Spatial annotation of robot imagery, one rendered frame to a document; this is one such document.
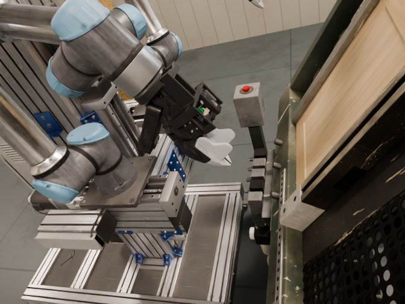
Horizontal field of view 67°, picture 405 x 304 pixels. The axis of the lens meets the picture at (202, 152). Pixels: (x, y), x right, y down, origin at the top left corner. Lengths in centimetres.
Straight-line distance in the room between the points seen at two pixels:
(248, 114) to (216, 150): 99
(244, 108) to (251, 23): 298
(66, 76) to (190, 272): 141
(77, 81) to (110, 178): 55
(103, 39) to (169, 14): 411
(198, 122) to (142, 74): 11
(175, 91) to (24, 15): 42
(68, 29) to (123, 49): 7
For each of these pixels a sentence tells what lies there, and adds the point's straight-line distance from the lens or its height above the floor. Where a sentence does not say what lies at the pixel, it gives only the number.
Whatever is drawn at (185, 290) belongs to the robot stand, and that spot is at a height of 21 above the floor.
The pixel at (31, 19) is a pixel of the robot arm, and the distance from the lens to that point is 77.
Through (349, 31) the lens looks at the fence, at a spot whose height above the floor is 123.
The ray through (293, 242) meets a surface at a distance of 95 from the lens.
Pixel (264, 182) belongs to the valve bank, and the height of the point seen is 73.
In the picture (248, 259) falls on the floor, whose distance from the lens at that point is 197.
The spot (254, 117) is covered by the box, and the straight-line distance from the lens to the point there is 152.
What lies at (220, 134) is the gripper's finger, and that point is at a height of 137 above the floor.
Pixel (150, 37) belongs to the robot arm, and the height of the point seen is 129.
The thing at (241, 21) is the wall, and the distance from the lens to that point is 440.
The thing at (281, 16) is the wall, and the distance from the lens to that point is 436.
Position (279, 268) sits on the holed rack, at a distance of 91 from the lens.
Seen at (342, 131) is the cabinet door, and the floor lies 110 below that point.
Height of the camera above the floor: 171
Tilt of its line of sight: 39 degrees down
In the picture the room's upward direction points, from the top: 22 degrees counter-clockwise
